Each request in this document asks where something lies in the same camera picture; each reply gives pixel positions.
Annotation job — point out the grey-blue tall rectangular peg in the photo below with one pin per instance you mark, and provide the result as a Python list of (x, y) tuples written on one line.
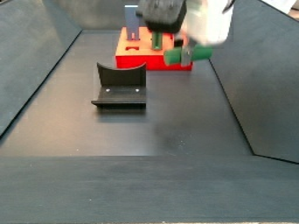
[(131, 22)]

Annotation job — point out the green hexagonal-head peg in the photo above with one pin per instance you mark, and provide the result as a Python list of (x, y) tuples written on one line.
[(157, 41)]

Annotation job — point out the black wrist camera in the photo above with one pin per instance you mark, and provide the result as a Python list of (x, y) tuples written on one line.
[(163, 15)]

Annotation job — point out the red peg board block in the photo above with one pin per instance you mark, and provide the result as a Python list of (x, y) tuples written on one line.
[(137, 52)]

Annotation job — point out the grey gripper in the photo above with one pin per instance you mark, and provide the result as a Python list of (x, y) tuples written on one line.
[(206, 25)]

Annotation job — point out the black curved cradle stand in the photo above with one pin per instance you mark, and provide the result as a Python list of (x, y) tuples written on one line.
[(122, 86)]

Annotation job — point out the green round cylinder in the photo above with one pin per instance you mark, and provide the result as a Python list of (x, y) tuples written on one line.
[(185, 55)]

